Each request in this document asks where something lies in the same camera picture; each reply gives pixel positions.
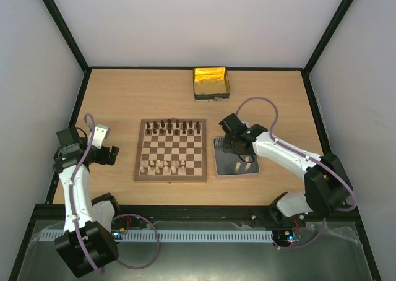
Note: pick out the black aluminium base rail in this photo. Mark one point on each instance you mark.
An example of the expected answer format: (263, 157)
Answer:
(257, 216)

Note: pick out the white slotted cable duct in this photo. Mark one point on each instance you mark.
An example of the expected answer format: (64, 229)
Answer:
(199, 236)

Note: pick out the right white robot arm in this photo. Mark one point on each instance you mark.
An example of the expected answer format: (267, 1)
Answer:
(326, 184)

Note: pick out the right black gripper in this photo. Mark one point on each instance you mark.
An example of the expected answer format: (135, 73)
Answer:
(232, 148)

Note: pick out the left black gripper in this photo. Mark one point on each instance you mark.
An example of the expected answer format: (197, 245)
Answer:
(103, 159)

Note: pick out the gold tin box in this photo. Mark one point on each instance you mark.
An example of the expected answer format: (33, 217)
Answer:
(211, 84)

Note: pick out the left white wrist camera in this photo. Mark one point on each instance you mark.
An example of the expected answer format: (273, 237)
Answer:
(100, 133)

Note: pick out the wooden chess board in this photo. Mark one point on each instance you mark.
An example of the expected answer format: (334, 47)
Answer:
(159, 151)

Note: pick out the silver metal tray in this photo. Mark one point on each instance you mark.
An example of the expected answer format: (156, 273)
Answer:
(231, 165)

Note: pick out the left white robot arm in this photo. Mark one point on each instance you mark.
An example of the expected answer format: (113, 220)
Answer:
(86, 244)

